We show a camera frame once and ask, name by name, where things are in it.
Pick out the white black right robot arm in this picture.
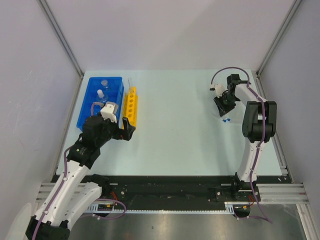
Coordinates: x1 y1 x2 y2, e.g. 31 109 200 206
210 74 277 202

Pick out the small clear glass flask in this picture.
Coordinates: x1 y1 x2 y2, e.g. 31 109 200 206
100 79 109 89

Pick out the blue divided plastic bin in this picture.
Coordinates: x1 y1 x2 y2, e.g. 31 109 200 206
76 76 124 131

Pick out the yellow test tube rack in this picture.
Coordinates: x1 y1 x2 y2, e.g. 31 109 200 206
122 86 138 127

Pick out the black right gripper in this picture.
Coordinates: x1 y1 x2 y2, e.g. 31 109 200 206
214 92 239 117

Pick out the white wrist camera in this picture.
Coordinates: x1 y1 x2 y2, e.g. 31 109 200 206
209 83 226 98
100 101 119 123

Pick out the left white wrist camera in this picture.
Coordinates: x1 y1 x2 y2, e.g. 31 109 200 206
100 101 119 123

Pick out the white slotted cable duct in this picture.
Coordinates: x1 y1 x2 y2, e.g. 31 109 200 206
84 203 235 215

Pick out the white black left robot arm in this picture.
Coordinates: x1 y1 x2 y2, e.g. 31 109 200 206
25 115 136 240

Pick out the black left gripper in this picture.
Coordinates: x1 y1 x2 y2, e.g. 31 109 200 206
95 115 135 147

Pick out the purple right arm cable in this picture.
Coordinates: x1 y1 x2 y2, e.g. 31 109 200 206
211 66 273 224

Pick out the glass flask with white stopper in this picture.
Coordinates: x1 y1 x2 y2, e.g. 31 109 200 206
96 89 108 104

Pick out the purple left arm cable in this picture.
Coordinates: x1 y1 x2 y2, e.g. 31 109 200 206
31 101 128 240

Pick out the clear glass test tube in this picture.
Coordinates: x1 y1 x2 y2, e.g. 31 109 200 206
127 77 133 94

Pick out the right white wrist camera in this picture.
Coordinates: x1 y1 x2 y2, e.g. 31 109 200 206
209 83 226 98

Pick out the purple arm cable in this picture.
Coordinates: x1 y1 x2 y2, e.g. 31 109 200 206
31 101 128 240
211 66 273 224

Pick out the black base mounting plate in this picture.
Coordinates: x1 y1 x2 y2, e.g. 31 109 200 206
80 175 292 218

